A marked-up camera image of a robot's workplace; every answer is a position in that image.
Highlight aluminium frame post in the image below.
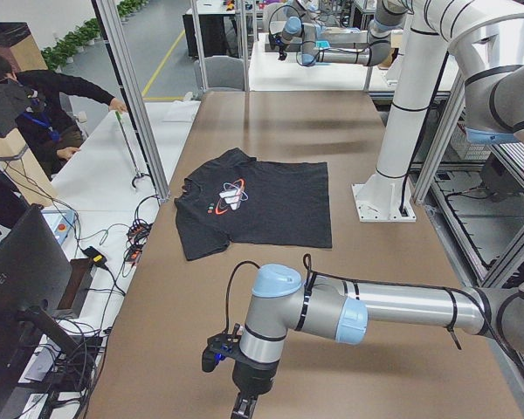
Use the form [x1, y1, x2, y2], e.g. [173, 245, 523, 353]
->
[91, 0, 170, 203]

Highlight teach pendant with red button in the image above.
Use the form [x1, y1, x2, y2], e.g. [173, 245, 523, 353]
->
[41, 209, 75, 245]

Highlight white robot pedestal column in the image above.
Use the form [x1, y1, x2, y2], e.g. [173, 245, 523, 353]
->
[352, 1, 458, 223]

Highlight black Huawei monitor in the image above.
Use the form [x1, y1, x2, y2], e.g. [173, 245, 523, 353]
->
[0, 205, 77, 414]

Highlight seated person in black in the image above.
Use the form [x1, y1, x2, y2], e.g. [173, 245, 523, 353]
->
[0, 56, 128, 176]

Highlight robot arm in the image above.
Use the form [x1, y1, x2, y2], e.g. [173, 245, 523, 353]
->
[231, 66, 524, 418]
[268, 1, 407, 67]

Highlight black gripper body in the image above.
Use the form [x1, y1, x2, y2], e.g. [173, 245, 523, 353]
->
[275, 37, 287, 53]
[232, 353, 274, 397]

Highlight black graphic t-shirt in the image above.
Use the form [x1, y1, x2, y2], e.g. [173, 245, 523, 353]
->
[175, 148, 332, 261]

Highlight cardboard box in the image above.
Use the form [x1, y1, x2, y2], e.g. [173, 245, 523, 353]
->
[0, 22, 57, 207]

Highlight reacher grabber tool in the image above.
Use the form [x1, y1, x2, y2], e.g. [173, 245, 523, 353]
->
[114, 111, 149, 190]

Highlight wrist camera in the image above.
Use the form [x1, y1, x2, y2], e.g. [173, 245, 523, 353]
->
[202, 323, 242, 373]

